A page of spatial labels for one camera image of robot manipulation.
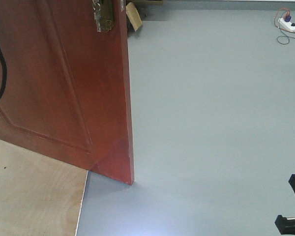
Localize brown wooden door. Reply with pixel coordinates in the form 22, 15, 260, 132
0, 0, 134, 185

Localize white power strip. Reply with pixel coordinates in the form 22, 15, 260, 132
278, 18, 295, 32

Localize open cardboard box front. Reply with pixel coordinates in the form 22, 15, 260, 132
126, 2, 143, 33

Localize cardboard box behind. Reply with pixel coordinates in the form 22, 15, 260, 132
133, 0, 164, 5

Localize brass lock plate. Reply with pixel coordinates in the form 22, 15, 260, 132
99, 0, 114, 32

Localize plywood base platform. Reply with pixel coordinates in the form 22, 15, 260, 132
0, 140, 88, 236

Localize hanging keys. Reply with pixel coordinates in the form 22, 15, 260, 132
92, 0, 102, 32

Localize black thin cable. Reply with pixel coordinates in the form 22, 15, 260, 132
276, 22, 295, 45

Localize orange cable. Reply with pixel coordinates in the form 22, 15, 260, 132
273, 7, 295, 35

